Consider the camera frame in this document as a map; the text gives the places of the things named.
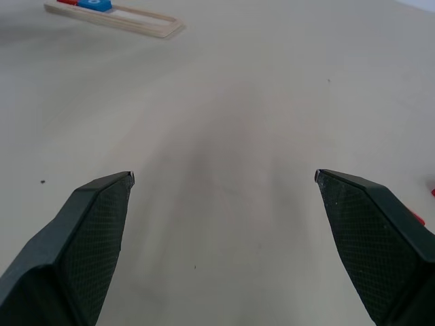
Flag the red letter b tile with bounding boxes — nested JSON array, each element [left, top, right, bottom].
[[408, 209, 426, 227]]

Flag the blue letter o tile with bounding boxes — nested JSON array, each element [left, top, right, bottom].
[[77, 0, 114, 12]]

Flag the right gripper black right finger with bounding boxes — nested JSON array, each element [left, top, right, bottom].
[[313, 168, 435, 326]]

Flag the wooden letter tile rack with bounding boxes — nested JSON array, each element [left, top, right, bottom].
[[43, 0, 186, 40]]

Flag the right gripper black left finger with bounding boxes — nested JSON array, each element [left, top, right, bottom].
[[0, 170, 136, 326]]

